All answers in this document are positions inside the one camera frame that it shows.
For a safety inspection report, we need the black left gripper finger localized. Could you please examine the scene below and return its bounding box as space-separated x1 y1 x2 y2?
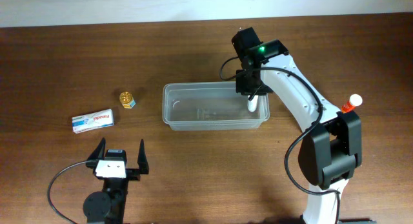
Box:
87 137 106 160
137 139 149 174

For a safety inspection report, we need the white calamine lotion bottle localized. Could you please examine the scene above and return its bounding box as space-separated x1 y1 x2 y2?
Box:
247 95 259 112

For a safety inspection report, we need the orange bottle white cap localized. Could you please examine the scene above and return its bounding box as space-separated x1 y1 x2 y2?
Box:
341 94 363 113

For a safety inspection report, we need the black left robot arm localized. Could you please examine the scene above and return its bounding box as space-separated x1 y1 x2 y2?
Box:
83 139 149 223

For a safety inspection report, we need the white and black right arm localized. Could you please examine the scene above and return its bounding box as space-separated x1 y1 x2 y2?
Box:
231 27 362 223

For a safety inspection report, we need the clear plastic container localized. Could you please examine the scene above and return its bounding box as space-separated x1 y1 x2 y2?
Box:
163 81 270 131

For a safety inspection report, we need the white Panadol box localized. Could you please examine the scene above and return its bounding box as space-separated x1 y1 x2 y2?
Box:
72 109 114 134

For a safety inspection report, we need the gold-lid balm jar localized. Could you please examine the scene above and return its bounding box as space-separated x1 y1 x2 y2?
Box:
119 92 136 109

